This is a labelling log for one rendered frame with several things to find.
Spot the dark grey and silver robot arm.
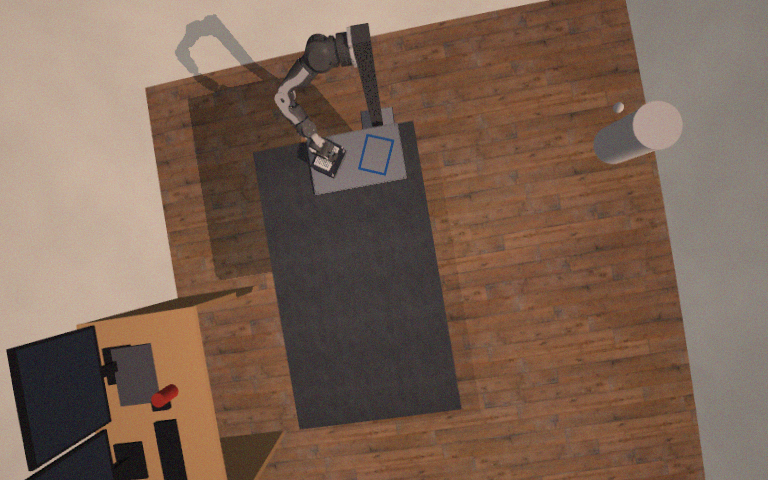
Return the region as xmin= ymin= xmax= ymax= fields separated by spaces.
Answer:
xmin=275 ymin=27 xmax=358 ymax=153

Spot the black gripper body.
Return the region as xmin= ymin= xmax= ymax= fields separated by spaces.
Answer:
xmin=311 ymin=138 xmax=335 ymax=160

